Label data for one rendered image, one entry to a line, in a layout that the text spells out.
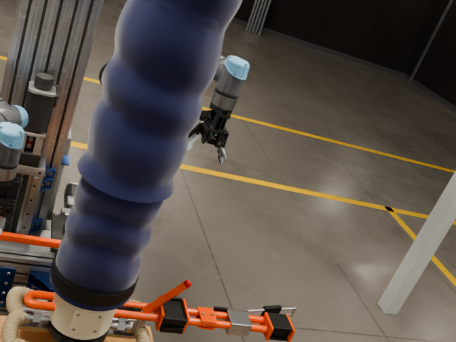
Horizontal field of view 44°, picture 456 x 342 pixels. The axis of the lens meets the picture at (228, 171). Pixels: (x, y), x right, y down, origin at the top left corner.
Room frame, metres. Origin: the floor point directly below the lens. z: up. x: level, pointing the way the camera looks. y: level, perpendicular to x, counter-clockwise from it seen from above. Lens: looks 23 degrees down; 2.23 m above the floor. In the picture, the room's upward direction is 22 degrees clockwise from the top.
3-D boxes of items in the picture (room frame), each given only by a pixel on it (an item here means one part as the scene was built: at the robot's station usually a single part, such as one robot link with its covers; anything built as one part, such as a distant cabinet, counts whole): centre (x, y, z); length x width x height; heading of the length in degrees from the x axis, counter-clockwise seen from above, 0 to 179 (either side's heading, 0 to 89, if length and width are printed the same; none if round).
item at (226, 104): (1.64, 0.09, 1.74); 0.08 x 0.08 x 0.05
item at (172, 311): (1.31, 0.00, 1.18); 0.10 x 0.08 x 0.06; 24
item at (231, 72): (1.64, 0.09, 1.82); 0.09 x 0.08 x 0.11; 50
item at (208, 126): (1.63, 0.09, 1.66); 0.09 x 0.08 x 0.12; 24
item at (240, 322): (1.40, -0.20, 1.17); 0.07 x 0.07 x 0.04; 24
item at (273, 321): (1.45, -0.33, 1.18); 0.08 x 0.07 x 0.05; 114
